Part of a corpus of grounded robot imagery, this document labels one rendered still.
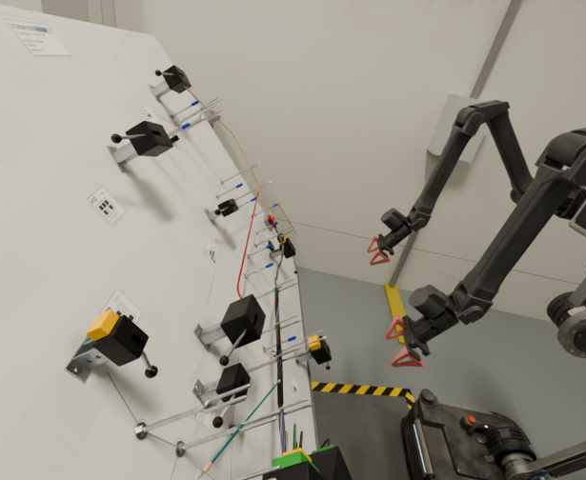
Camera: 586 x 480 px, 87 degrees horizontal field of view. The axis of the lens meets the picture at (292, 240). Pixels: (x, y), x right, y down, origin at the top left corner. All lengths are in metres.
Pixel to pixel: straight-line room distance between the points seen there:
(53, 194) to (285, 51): 2.20
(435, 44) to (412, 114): 0.44
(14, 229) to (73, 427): 0.20
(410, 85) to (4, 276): 2.46
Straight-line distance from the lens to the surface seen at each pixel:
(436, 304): 0.85
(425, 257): 3.07
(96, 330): 0.35
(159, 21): 2.79
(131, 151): 0.60
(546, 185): 0.77
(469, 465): 1.93
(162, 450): 0.47
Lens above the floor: 1.68
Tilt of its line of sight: 29 degrees down
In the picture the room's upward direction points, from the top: 12 degrees clockwise
